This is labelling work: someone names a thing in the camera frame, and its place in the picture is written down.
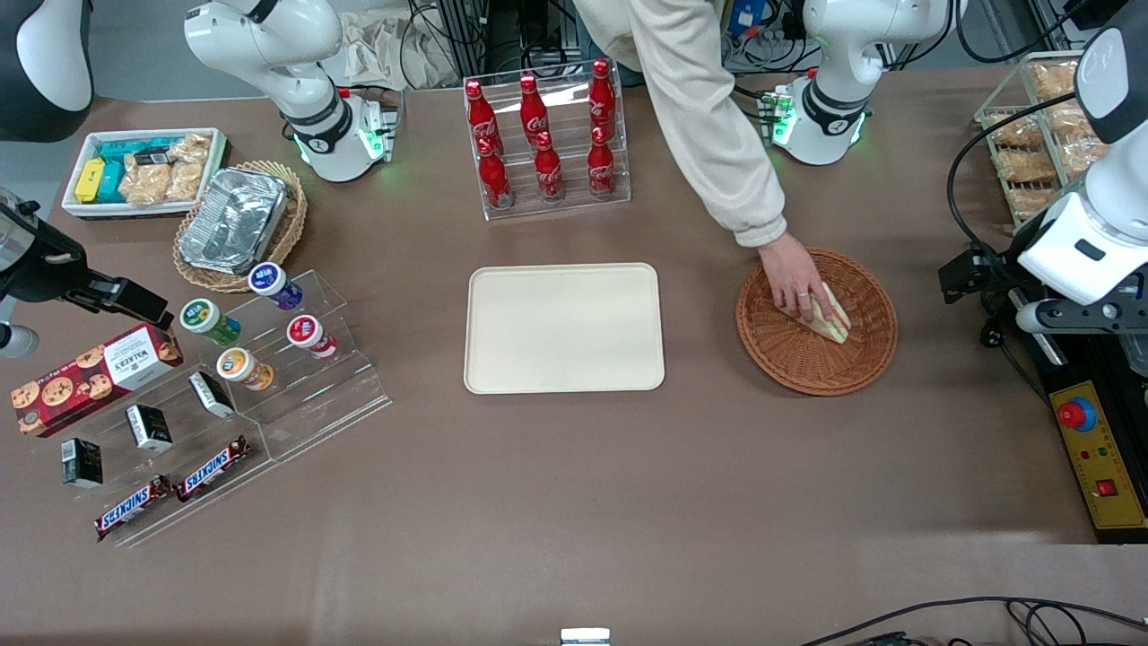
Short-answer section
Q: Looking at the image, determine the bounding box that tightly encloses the blue lid yogurt cup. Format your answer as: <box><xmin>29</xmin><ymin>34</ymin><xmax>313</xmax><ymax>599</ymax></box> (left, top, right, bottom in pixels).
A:
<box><xmin>248</xmin><ymin>261</ymin><xmax>305</xmax><ymax>311</ymax></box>

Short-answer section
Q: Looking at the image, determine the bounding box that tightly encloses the white plastic bin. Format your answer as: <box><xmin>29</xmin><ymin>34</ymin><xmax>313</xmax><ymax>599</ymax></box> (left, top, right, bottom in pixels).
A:
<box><xmin>61</xmin><ymin>127</ymin><xmax>230</xmax><ymax>222</ymax></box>

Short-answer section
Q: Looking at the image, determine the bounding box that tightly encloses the clear acrylic bottle rack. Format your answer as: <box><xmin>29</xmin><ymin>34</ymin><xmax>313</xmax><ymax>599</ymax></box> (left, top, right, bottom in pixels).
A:
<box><xmin>463</xmin><ymin>57</ymin><xmax>632</xmax><ymax>222</ymax></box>

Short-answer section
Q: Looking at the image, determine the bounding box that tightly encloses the black machine base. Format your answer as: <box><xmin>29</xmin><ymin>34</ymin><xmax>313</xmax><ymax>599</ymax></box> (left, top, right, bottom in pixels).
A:
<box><xmin>1022</xmin><ymin>330</ymin><xmax>1148</xmax><ymax>545</ymax></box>

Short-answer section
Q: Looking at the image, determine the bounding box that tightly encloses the brown Snickers bar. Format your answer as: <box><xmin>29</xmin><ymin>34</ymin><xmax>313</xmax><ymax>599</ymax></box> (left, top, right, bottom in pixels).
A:
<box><xmin>94</xmin><ymin>474</ymin><xmax>174</xmax><ymax>543</ymax></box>
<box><xmin>176</xmin><ymin>435</ymin><xmax>253</xmax><ymax>503</ymax></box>

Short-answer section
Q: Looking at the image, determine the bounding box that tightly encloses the triangular sandwich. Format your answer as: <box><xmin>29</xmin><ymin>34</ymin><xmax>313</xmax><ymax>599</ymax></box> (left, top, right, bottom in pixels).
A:
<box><xmin>775</xmin><ymin>281</ymin><xmax>852</xmax><ymax>345</ymax></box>

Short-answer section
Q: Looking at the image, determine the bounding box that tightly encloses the clear acrylic stepped cup stand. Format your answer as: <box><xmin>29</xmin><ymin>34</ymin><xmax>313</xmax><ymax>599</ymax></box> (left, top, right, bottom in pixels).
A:
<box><xmin>184</xmin><ymin>269</ymin><xmax>394</xmax><ymax>464</ymax></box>

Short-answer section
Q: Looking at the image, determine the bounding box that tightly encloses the white wire bread rack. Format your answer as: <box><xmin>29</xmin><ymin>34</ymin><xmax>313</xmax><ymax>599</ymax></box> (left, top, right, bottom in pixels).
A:
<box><xmin>975</xmin><ymin>51</ymin><xmax>1115</xmax><ymax>237</ymax></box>

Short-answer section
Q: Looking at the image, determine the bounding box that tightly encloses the oval tan wicker basket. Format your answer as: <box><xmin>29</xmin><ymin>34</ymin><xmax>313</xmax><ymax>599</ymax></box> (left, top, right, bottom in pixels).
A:
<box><xmin>173</xmin><ymin>160</ymin><xmax>309</xmax><ymax>294</ymax></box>

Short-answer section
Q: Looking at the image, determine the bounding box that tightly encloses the long teal snack box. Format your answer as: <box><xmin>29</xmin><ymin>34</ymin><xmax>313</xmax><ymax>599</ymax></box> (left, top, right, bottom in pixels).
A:
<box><xmin>97</xmin><ymin>138</ymin><xmax>178</xmax><ymax>167</ymax></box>

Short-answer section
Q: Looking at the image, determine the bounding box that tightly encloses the black power cable with plug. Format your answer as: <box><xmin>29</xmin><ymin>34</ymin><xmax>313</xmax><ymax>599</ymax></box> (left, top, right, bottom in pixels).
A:
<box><xmin>979</xmin><ymin>296</ymin><xmax>1052</xmax><ymax>406</ymax></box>

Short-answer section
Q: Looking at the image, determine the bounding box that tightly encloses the bare person hand with ring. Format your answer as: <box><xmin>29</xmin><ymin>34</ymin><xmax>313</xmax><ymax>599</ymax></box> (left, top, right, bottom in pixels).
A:
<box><xmin>757</xmin><ymin>231</ymin><xmax>837</xmax><ymax>324</ymax></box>

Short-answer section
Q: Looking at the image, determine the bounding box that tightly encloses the green lid yogurt cup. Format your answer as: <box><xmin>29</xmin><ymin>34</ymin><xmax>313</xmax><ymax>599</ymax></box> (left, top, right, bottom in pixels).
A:
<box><xmin>179</xmin><ymin>298</ymin><xmax>242</xmax><ymax>347</ymax></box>

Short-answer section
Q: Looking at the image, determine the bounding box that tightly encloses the black floor cable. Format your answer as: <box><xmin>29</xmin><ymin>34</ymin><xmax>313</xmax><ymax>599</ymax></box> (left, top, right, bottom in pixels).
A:
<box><xmin>796</xmin><ymin>596</ymin><xmax>1148</xmax><ymax>646</ymax></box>

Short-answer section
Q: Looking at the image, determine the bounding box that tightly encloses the small black carton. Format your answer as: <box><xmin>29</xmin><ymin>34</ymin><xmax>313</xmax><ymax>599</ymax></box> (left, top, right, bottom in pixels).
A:
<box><xmin>188</xmin><ymin>371</ymin><xmax>237</xmax><ymax>420</ymax></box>
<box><xmin>61</xmin><ymin>438</ymin><xmax>104</xmax><ymax>489</ymax></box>
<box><xmin>125</xmin><ymin>404</ymin><xmax>174</xmax><ymax>453</ymax></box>

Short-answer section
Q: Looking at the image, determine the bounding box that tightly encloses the red cola bottle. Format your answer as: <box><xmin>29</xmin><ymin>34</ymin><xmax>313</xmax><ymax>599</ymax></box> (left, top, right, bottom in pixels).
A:
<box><xmin>519</xmin><ymin>74</ymin><xmax>551</xmax><ymax>144</ymax></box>
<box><xmin>477</xmin><ymin>135</ymin><xmax>514</xmax><ymax>210</ymax></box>
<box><xmin>587</xmin><ymin>126</ymin><xmax>617</xmax><ymax>197</ymax></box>
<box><xmin>588</xmin><ymin>58</ymin><xmax>617</xmax><ymax>140</ymax></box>
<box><xmin>534</xmin><ymin>130</ymin><xmax>564</xmax><ymax>204</ymax></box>
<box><xmin>465</xmin><ymin>79</ymin><xmax>503</xmax><ymax>155</ymax></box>

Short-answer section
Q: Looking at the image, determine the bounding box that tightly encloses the aluminium foil tray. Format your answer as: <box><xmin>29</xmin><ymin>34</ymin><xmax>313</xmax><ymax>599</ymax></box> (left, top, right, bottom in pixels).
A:
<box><xmin>178</xmin><ymin>167</ymin><xmax>290</xmax><ymax>276</ymax></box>

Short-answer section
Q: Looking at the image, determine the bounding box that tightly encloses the yellow snack box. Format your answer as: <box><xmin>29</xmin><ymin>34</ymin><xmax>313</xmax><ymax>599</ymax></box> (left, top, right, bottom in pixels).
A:
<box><xmin>74</xmin><ymin>158</ymin><xmax>108</xmax><ymax>205</ymax></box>

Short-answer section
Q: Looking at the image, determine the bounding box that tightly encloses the clear acrylic stepped snack stand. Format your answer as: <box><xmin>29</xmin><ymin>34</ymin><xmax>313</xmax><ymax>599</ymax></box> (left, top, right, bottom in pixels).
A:
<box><xmin>22</xmin><ymin>363</ymin><xmax>275</xmax><ymax>550</ymax></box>

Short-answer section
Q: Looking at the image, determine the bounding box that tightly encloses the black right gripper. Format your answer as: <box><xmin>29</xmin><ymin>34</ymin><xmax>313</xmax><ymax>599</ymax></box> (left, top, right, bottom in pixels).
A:
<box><xmin>0</xmin><ymin>199</ymin><xmax>173</xmax><ymax>330</ymax></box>

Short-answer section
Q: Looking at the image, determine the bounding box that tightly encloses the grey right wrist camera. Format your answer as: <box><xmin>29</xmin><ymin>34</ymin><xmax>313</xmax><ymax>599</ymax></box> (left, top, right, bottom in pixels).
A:
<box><xmin>0</xmin><ymin>323</ymin><xmax>41</xmax><ymax>361</ymax></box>

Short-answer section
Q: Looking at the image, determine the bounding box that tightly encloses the wrapped bread package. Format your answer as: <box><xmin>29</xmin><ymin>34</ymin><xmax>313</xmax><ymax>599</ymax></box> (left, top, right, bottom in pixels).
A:
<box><xmin>987</xmin><ymin>112</ymin><xmax>1047</xmax><ymax>150</ymax></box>
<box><xmin>1048</xmin><ymin>99</ymin><xmax>1100</xmax><ymax>137</ymax></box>
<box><xmin>1007</xmin><ymin>186</ymin><xmax>1065</xmax><ymax>219</ymax></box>
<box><xmin>1027</xmin><ymin>58</ymin><xmax>1083</xmax><ymax>99</ymax></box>
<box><xmin>996</xmin><ymin>148</ymin><xmax>1060</xmax><ymax>184</ymax></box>
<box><xmin>1058</xmin><ymin>139</ymin><xmax>1110</xmax><ymax>178</ymax></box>

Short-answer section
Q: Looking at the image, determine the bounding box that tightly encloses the crumpled beige paper bag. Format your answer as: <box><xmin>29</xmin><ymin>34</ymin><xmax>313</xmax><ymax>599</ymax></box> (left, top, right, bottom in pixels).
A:
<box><xmin>339</xmin><ymin>7</ymin><xmax>460</xmax><ymax>88</ymax></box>

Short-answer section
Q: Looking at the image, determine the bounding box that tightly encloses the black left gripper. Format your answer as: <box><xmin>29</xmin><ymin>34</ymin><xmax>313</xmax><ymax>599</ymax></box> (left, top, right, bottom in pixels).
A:
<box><xmin>938</xmin><ymin>250</ymin><xmax>1025</xmax><ymax>308</ymax></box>

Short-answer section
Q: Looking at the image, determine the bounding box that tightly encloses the cream plastic tray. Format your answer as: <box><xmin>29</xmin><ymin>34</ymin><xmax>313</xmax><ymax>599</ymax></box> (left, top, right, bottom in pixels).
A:
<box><xmin>464</xmin><ymin>263</ymin><xmax>665</xmax><ymax>395</ymax></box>

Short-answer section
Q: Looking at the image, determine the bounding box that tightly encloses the beige sleeved person forearm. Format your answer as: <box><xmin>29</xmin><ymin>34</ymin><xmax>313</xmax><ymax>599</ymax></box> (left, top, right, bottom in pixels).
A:
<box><xmin>572</xmin><ymin>0</ymin><xmax>789</xmax><ymax>249</ymax></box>

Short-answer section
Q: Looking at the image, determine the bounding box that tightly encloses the orange lid yogurt cup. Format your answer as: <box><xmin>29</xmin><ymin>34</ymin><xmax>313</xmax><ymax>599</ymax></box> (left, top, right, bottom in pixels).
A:
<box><xmin>216</xmin><ymin>347</ymin><xmax>276</xmax><ymax>392</ymax></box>

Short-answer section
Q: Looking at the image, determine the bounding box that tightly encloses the red Walkers cookie box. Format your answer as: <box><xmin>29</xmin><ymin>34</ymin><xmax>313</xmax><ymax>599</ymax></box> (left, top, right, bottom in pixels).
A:
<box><xmin>11</xmin><ymin>322</ymin><xmax>185</xmax><ymax>439</ymax></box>

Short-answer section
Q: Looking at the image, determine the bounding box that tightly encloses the round brown wicker basket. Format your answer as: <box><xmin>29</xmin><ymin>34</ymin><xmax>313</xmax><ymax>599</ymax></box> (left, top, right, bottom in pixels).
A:
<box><xmin>735</xmin><ymin>249</ymin><xmax>899</xmax><ymax>397</ymax></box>

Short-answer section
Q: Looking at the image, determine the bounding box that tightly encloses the yellow emergency stop control box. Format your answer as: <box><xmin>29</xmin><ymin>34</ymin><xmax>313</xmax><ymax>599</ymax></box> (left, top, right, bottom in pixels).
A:
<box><xmin>1049</xmin><ymin>380</ymin><xmax>1148</xmax><ymax>531</ymax></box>

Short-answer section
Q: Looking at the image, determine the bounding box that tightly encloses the red lid yogurt cup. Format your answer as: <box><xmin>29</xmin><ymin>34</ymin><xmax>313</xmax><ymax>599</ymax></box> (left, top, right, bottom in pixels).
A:
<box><xmin>286</xmin><ymin>314</ymin><xmax>340</xmax><ymax>360</ymax></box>

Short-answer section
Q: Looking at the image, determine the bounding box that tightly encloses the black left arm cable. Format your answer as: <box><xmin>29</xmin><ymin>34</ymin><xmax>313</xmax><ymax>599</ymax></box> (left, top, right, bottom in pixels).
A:
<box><xmin>947</xmin><ymin>93</ymin><xmax>1079</xmax><ymax>257</ymax></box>

